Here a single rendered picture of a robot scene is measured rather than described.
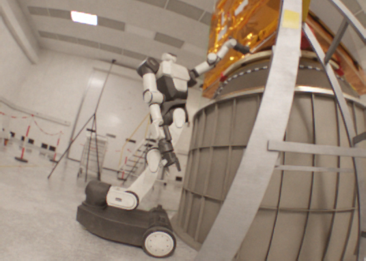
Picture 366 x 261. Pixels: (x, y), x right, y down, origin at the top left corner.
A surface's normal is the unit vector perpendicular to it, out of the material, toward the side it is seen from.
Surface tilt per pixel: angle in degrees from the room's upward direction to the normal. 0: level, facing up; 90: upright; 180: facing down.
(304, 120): 90
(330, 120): 90
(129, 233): 90
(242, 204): 87
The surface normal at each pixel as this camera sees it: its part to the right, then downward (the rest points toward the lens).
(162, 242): 0.16, -0.24
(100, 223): -0.12, -0.29
